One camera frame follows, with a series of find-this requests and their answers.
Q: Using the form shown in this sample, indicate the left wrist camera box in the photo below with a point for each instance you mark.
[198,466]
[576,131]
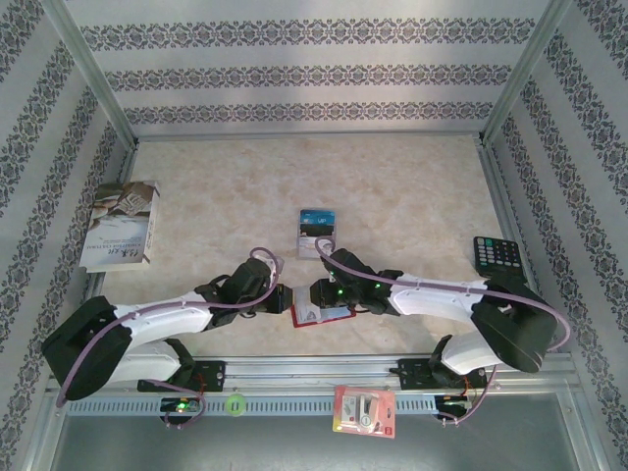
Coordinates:
[276,265]

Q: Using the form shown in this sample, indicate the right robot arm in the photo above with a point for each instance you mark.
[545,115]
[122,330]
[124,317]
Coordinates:
[432,299]

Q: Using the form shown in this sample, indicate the aluminium frame rail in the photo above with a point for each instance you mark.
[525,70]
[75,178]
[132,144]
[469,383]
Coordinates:
[500,196]
[128,162]
[304,135]

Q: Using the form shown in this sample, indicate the aluminium frame post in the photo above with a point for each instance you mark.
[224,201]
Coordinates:
[525,73]
[88,68]

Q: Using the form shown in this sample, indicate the red blister pack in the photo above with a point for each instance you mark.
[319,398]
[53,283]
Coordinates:
[363,412]

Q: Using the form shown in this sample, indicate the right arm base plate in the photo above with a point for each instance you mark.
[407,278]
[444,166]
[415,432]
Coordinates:
[412,375]

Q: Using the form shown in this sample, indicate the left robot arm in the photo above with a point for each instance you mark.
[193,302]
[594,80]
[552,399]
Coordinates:
[162,316]

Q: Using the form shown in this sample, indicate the red card holder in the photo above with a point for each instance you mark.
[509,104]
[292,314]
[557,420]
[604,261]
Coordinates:
[338,316]

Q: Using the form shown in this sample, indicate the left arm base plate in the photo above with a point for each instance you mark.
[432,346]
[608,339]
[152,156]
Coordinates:
[211,375]

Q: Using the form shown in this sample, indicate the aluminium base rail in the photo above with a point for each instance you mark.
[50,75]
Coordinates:
[304,370]

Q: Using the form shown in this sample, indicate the paperback book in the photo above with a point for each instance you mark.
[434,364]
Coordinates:
[122,221]

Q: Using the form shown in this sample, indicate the black remote control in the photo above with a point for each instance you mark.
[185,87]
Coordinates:
[495,255]

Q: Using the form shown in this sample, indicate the blue card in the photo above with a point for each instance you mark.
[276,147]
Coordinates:
[319,223]

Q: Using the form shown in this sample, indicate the green tape roll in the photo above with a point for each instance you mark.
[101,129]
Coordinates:
[235,405]

